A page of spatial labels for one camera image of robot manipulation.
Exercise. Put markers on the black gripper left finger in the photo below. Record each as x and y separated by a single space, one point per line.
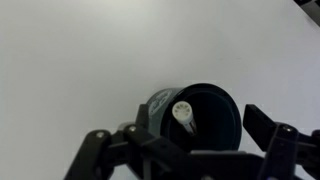
142 117

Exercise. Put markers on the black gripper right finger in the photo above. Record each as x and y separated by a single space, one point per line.
262 128

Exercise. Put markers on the white marker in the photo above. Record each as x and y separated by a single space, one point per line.
183 114

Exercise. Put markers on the dark blue mug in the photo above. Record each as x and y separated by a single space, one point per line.
216 116

